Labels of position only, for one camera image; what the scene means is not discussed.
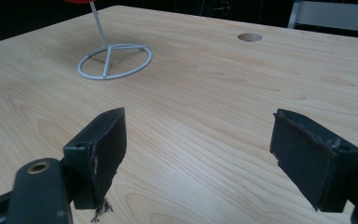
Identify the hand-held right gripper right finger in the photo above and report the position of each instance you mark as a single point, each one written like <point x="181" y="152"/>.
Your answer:
<point x="307" y="155"/>

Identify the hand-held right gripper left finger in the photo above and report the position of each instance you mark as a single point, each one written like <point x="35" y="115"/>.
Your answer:
<point x="105" y="149"/>

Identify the white metal desk frame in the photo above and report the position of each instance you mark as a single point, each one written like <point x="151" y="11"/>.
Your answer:
<point x="332" y="15"/>

